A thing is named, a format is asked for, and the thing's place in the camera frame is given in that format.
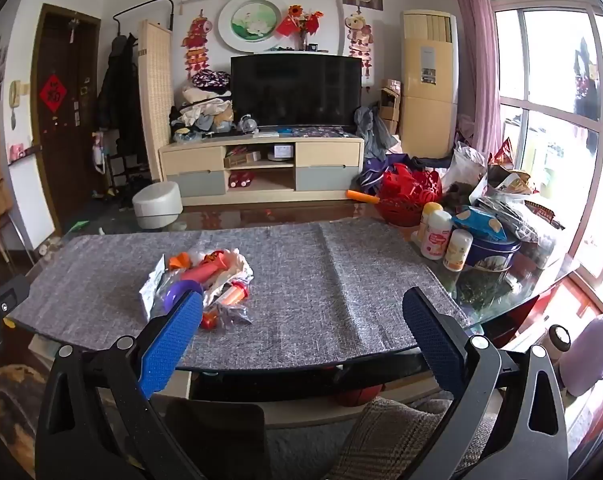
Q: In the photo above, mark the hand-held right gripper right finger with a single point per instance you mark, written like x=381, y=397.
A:
x=431, y=340

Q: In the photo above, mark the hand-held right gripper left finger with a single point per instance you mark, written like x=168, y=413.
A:
x=171, y=340

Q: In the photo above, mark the pink toy horn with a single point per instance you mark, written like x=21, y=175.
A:
x=204, y=272

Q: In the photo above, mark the silver foil wrapper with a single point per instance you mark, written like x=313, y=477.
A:
x=150, y=292

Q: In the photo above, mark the small tube red cap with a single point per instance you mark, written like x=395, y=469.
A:
x=231, y=294

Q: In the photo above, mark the white bottle orange label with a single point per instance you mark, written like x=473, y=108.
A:
x=457, y=252

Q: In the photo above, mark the orange basketball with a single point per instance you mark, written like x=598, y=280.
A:
x=359, y=396

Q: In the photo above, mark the clear plastic bag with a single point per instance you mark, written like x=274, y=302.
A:
x=239, y=270

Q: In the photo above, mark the white bottle pink label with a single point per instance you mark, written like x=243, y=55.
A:
x=436, y=237

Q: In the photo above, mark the plaid cushion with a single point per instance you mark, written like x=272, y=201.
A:
x=406, y=440

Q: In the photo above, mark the blue round tin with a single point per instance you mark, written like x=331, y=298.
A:
x=491, y=255

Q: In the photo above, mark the white board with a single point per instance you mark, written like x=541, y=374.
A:
x=31, y=200

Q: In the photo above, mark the dark chair back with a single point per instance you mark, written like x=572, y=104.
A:
x=216, y=440

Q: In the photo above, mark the white bottle yellow cap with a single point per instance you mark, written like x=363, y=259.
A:
x=428, y=222

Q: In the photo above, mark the dark thermos white cap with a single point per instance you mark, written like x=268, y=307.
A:
x=556, y=350

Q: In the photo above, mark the blue snack packet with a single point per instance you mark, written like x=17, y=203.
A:
x=479, y=222

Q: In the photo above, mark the white round stool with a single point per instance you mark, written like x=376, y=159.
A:
x=156, y=205

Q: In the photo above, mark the grey woven table mat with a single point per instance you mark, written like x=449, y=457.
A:
x=306, y=285

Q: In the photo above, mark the red plastic basket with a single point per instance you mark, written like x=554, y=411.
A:
x=406, y=200

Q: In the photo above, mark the dark brown wooden door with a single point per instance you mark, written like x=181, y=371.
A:
x=66, y=160

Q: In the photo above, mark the orange stick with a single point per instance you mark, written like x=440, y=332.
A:
x=362, y=196

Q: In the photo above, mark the lilac bottle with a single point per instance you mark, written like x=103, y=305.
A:
x=594, y=355

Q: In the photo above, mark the pile of snack bags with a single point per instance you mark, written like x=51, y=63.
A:
x=511, y=195

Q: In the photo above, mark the purple bag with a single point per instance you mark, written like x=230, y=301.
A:
x=376, y=177

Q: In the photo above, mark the brown flat box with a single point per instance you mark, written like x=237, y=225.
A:
x=239, y=160

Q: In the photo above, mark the beige grey television cabinet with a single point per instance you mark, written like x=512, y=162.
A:
x=326, y=152

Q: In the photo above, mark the red diamond door decoration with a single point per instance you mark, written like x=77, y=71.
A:
x=53, y=93

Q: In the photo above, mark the grey cloth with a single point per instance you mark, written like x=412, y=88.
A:
x=374, y=130

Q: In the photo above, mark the small white box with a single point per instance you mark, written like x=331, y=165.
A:
x=284, y=152

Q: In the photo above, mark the small desk fan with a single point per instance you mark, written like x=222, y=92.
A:
x=248, y=124

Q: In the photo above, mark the cardboard box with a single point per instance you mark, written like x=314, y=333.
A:
x=390, y=105
x=429, y=110

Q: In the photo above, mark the pile of clothes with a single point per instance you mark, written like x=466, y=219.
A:
x=204, y=110

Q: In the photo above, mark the woven rattan panel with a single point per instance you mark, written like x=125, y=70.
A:
x=154, y=100

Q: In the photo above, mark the dark coats on rack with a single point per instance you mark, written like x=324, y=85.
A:
x=119, y=90

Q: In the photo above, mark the black flat television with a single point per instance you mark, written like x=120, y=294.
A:
x=296, y=90

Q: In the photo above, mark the window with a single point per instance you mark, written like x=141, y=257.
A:
x=546, y=85

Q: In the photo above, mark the red hanging fish decoration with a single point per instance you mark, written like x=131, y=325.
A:
x=359, y=35
x=197, y=40

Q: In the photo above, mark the pink curtain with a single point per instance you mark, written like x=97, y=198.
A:
x=474, y=35

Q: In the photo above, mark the black coat rack pipe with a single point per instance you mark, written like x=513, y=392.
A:
x=141, y=4

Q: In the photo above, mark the sunflower and red flags decoration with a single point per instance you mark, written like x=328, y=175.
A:
x=299, y=22

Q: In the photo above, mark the wall intercom phone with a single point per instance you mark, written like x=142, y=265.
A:
x=15, y=97

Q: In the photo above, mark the round white green wall decoration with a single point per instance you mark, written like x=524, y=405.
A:
x=251, y=22

